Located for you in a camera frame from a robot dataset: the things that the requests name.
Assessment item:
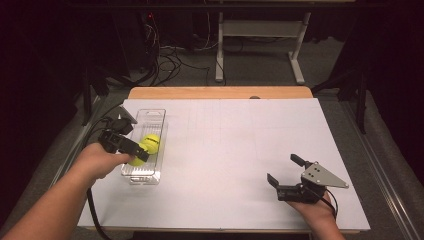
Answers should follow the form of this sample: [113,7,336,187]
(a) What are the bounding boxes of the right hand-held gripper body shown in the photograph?
[275,161,350,205]

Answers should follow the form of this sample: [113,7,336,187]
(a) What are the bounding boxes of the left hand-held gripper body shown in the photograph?
[98,105,141,155]

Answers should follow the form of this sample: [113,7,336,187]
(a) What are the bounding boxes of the clear plastic container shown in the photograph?
[120,108,169,186]

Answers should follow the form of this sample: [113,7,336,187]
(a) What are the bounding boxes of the person's left hand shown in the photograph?
[74,142,135,183]

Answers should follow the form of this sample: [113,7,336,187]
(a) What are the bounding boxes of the person's right hand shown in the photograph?
[287,194,337,228]

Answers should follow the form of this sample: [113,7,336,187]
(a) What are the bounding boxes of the black metal stand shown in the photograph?
[79,63,111,127]
[311,63,371,135]

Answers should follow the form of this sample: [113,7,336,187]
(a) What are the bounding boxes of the dark equipment with red light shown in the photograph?
[113,9,161,73]

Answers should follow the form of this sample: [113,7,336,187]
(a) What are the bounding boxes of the wooden table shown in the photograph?
[81,86,362,235]

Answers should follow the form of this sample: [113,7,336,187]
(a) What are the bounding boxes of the dark curtain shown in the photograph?
[349,0,424,188]
[0,0,84,228]

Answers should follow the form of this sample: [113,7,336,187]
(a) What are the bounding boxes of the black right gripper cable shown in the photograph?
[324,188,339,219]

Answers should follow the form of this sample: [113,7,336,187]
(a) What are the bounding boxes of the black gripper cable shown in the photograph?
[79,103,125,240]
[324,188,339,219]

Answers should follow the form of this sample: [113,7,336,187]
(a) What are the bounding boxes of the metal floor rail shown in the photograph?
[46,94,108,191]
[341,98,423,240]

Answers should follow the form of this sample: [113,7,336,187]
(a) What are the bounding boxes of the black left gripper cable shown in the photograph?
[79,103,125,240]

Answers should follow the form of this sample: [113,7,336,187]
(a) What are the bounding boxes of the tangle of floor cables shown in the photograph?
[143,13,228,88]

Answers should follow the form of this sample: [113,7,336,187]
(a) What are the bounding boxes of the white metal desk frame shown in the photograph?
[214,11,313,86]

